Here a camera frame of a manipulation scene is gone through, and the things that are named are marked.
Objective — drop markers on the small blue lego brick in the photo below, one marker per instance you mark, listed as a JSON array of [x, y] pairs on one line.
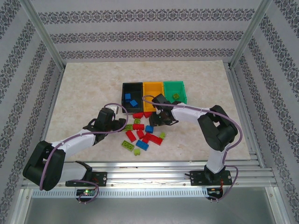
[[133, 103], [127, 96], [149, 128]]

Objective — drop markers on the medium green lego brick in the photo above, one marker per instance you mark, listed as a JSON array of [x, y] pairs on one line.
[[129, 127]]

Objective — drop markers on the small green lego brick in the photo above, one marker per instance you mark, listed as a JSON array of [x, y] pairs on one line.
[[176, 95], [137, 121], [137, 152], [162, 135]]

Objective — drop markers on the long blue lego brick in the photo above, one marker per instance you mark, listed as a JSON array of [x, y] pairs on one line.
[[142, 145]]

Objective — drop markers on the green plastic bin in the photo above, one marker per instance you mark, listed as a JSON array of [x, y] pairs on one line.
[[172, 87]]

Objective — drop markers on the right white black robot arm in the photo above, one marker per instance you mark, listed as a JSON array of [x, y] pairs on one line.
[[219, 130]]

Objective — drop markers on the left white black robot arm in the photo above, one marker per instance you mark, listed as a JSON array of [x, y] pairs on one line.
[[74, 141]]

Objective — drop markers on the red sloped lego brick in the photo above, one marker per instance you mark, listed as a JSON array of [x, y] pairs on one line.
[[146, 114], [137, 115]]

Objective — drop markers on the long red lego brick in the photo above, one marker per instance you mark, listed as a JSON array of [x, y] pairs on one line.
[[156, 139]]

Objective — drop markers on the yellow plastic bin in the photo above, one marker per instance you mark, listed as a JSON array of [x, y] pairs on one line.
[[151, 89]]

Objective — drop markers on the black plastic bin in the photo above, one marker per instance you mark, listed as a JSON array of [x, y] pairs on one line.
[[136, 93]]

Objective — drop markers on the circuit board with green light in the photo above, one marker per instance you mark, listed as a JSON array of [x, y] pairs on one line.
[[86, 192]]

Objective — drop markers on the small dark circuit board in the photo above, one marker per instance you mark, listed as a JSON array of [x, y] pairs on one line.
[[215, 191]]

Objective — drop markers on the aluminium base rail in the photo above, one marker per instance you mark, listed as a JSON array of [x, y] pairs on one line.
[[149, 175]]

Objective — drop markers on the aluminium side rail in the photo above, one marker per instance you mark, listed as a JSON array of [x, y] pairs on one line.
[[247, 128]]

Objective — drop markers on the aluminium frame post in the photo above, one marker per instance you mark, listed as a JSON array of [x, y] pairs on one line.
[[248, 35], [45, 35]]

